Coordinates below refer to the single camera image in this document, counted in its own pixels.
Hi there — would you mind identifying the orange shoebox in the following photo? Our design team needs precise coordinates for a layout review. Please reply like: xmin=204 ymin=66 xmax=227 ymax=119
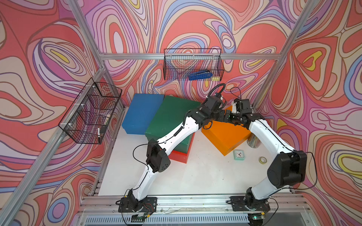
xmin=201 ymin=121 xmax=251 ymax=156

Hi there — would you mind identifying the green shoebox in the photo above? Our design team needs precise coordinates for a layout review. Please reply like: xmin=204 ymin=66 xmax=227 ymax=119
xmin=145 ymin=96 xmax=201 ymax=140

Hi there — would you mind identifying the red shoebox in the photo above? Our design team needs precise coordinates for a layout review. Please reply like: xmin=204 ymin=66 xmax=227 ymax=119
xmin=168 ymin=134 xmax=195 ymax=164

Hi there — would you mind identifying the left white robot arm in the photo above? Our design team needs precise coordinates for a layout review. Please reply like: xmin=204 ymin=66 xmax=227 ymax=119
xmin=127 ymin=93 xmax=226 ymax=202

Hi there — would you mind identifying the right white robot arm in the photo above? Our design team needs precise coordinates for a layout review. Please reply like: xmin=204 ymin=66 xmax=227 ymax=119
xmin=228 ymin=98 xmax=307 ymax=203

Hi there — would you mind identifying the metal cup of pencils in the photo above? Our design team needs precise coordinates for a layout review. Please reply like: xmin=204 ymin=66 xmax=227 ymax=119
xmin=247 ymin=133 xmax=261 ymax=149

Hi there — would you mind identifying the blue stapler in basket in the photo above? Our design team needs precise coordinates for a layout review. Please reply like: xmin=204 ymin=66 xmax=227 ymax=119
xmin=188 ymin=70 xmax=213 ymax=81

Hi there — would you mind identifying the small mint green clock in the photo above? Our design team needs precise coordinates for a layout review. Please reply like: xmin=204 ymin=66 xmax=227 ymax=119
xmin=233 ymin=150 xmax=245 ymax=161

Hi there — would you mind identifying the yellow tape roll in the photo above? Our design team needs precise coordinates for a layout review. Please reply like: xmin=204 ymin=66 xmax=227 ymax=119
xmin=258 ymin=156 xmax=267 ymax=164

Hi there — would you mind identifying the blue shoebox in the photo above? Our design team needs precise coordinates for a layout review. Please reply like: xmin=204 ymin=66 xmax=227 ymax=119
xmin=122 ymin=94 xmax=165 ymax=135

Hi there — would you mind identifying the black wire basket back wall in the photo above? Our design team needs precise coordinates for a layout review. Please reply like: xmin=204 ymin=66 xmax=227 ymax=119
xmin=163 ymin=47 xmax=224 ymax=82

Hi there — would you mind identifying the black wire basket wall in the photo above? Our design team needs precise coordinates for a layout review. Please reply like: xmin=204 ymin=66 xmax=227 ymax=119
xmin=58 ymin=78 xmax=122 ymax=145
xmin=163 ymin=47 xmax=224 ymax=82

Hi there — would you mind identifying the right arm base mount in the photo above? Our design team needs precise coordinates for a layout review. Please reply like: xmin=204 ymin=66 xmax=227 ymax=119
xmin=226 ymin=194 xmax=271 ymax=213

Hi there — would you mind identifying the aluminium rail front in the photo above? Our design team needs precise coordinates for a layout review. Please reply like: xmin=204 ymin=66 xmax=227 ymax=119
xmin=74 ymin=193 xmax=318 ymax=226

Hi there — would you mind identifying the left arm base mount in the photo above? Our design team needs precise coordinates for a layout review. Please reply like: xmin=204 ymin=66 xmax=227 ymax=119
xmin=116 ymin=196 xmax=157 ymax=214

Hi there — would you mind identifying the black wire basket left wall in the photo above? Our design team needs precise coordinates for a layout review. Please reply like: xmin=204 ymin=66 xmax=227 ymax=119
xmin=58 ymin=78 xmax=122 ymax=145

